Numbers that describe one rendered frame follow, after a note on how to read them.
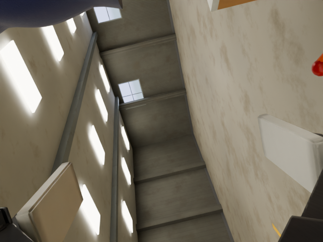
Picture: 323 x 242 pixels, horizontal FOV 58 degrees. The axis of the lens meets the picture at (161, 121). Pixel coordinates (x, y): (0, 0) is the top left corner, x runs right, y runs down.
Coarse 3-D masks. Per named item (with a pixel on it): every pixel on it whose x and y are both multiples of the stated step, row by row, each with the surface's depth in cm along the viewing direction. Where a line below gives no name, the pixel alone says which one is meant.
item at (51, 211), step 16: (64, 176) 18; (48, 192) 15; (64, 192) 17; (80, 192) 20; (32, 208) 13; (48, 208) 15; (64, 208) 17; (32, 224) 13; (48, 224) 14; (64, 224) 16; (32, 240) 13; (48, 240) 14
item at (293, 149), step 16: (272, 128) 17; (288, 128) 15; (272, 144) 18; (288, 144) 15; (304, 144) 14; (320, 144) 13; (272, 160) 19; (288, 160) 16; (304, 160) 14; (320, 160) 13; (304, 176) 14
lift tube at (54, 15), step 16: (0, 0) 31; (16, 0) 32; (32, 0) 32; (48, 0) 33; (64, 0) 34; (80, 0) 36; (96, 0) 36; (112, 0) 36; (0, 16) 33; (16, 16) 34; (32, 16) 35; (48, 16) 36; (64, 16) 38; (0, 32) 40
